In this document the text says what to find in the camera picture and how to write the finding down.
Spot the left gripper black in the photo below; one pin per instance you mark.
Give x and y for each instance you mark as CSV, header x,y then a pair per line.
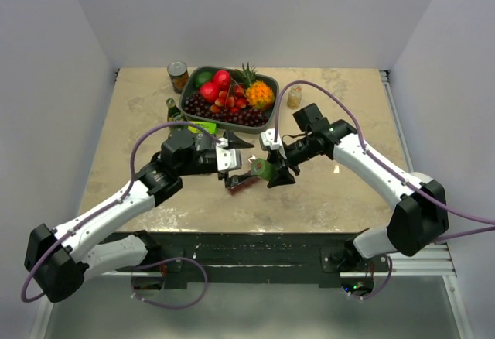
x,y
235,142

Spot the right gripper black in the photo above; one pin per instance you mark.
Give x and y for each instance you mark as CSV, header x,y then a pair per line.
x,y
281,156

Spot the green pill bottle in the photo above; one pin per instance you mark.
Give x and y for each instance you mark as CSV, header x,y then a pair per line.
x,y
262,169

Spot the red weekly pill organizer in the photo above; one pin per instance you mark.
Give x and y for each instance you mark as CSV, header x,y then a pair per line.
x,y
239,182

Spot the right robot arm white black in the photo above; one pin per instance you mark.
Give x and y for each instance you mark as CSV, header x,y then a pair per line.
x,y
417,201

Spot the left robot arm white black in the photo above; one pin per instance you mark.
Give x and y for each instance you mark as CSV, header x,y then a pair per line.
x,y
59,259

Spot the razor box black green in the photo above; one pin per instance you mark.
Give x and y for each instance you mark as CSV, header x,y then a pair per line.
x,y
210,127

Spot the purple grape bunch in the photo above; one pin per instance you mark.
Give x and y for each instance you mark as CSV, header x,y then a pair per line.
x,y
196,106

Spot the red apple lower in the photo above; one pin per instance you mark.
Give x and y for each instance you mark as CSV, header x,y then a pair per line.
x,y
210,92

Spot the red apple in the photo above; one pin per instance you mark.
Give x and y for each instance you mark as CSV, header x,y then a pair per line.
x,y
222,79
210,92

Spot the green glass bottle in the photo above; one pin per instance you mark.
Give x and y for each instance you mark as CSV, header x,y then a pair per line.
x,y
174,114

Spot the clear glass jar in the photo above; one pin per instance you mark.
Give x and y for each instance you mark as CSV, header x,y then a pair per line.
x,y
294,96

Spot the red apple upper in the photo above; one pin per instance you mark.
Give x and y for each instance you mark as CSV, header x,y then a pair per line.
x,y
222,79

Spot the pineapple top green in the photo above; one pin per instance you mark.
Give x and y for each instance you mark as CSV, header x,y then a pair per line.
x,y
247,74

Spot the grey fruit tray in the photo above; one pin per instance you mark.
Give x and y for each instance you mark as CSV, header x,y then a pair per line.
x,y
190,90

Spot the green lime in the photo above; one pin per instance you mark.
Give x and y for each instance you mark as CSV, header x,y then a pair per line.
x,y
202,77

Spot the tin can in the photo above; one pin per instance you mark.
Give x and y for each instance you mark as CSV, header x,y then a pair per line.
x,y
178,74

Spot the white paper cup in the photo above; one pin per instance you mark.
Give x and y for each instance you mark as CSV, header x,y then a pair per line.
x,y
419,180

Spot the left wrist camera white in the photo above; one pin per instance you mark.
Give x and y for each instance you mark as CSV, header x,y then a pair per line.
x,y
228,159

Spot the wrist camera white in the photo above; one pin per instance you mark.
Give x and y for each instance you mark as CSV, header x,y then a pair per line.
x,y
270,140
228,159

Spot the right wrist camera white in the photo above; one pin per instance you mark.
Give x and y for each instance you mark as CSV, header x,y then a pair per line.
x,y
270,140

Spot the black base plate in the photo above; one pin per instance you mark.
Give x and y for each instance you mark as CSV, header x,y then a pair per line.
x,y
178,259

